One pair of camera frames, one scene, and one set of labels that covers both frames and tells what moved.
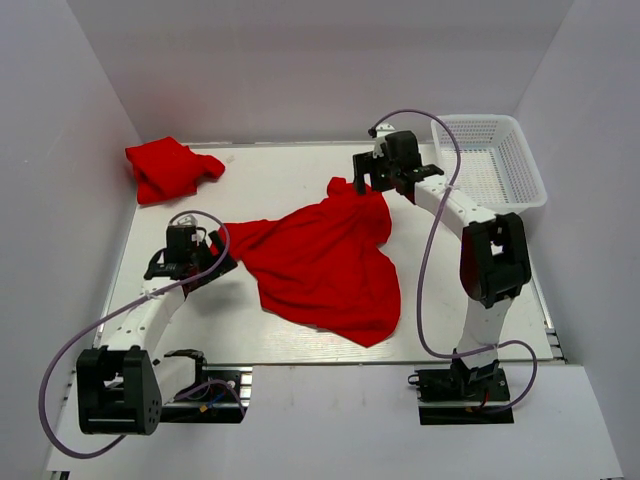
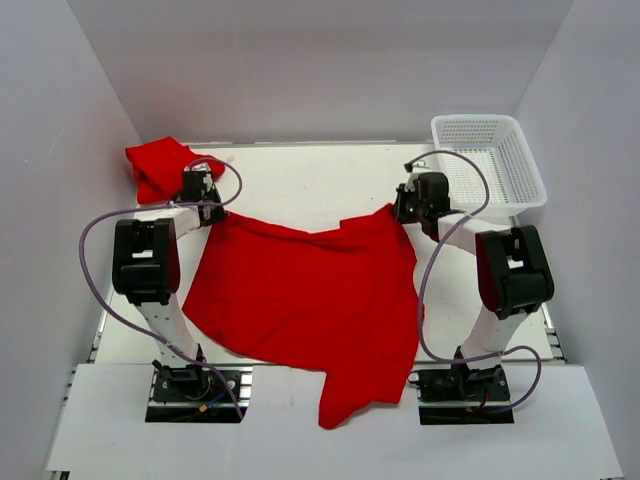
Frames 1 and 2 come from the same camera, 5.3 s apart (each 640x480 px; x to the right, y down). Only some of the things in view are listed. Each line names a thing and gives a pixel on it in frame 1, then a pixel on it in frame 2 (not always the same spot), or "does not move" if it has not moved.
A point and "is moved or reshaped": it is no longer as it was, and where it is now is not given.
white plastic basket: (497, 169) does not move
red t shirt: (327, 263) is moved or reshaped
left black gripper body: (203, 257) → (217, 214)
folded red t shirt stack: (167, 168) does not move
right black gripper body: (384, 179) → (412, 206)
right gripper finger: (364, 163) → (398, 211)
